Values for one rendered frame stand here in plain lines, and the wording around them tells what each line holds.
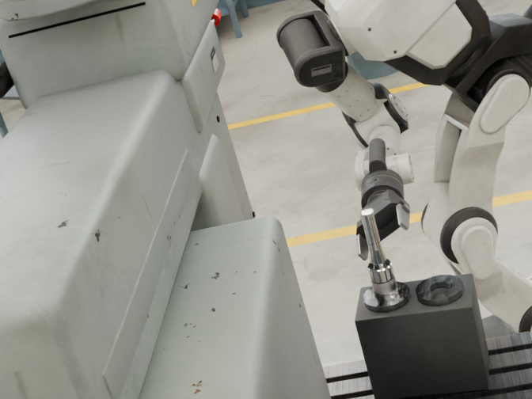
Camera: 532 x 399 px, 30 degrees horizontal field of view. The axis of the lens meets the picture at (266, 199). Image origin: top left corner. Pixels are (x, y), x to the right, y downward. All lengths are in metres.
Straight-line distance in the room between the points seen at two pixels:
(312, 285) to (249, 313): 3.22
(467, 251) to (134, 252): 1.34
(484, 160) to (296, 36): 0.52
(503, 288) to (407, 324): 0.65
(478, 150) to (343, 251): 2.34
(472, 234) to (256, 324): 1.25
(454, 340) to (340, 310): 2.28
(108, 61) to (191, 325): 0.47
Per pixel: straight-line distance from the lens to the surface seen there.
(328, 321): 4.08
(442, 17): 2.14
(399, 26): 2.11
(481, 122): 2.26
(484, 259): 2.37
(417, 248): 4.45
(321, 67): 2.16
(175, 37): 1.45
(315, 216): 4.96
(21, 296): 0.90
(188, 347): 1.13
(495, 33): 2.27
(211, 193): 1.49
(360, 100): 2.29
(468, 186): 2.34
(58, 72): 1.49
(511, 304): 2.52
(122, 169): 1.14
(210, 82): 1.64
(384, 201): 1.97
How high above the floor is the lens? 2.13
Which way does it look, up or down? 24 degrees down
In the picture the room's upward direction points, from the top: 16 degrees counter-clockwise
